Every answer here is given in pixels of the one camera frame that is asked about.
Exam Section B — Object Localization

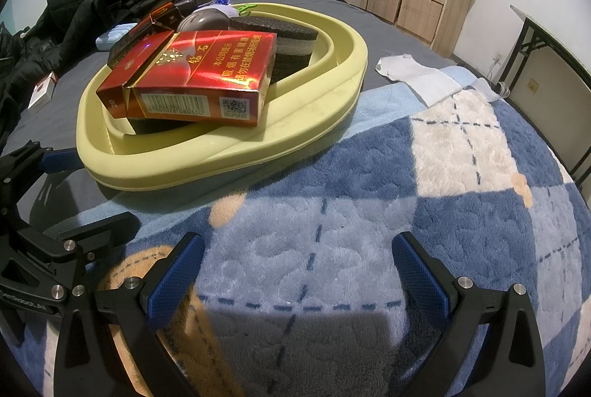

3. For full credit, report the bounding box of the large round black sponge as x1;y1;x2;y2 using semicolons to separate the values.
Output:
229;15;319;85

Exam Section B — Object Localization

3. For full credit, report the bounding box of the black box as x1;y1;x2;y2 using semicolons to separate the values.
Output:
148;4;184;32

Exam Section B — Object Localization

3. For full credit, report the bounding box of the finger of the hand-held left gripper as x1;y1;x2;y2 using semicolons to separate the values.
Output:
0;149;86;213
16;212;139;268

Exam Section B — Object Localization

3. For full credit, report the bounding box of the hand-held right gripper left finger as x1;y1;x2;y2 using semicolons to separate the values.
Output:
53;232;206;397

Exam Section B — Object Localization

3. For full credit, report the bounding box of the light blue cloth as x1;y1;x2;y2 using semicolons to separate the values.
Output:
471;78;506;102

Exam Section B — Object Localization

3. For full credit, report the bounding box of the white sock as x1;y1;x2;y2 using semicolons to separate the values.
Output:
375;53;462;109

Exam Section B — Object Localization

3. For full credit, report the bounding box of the pale yellow plastic basin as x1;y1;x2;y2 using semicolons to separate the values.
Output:
76;1;369;193

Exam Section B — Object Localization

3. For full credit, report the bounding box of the dark red box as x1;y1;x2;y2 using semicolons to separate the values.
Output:
107;32;175;70

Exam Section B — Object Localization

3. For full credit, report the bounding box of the light blue case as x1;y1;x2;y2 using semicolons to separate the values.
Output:
95;23;132;51

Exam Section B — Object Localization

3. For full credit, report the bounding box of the black folding table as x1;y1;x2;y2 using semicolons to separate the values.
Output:
509;4;591;185

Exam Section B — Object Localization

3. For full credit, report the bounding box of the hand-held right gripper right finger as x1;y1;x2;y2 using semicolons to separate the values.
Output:
392;232;548;397

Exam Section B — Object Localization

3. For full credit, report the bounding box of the red and gold box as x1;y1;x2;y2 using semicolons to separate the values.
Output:
96;30;278;129

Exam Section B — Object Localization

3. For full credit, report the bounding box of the silver computer mouse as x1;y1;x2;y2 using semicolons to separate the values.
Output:
177;8;230;33

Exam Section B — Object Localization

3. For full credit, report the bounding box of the small white and red box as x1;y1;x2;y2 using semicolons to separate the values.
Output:
28;71;58;109

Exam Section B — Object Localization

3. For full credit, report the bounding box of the blue plaid plush blanket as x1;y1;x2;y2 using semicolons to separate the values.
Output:
0;67;587;397

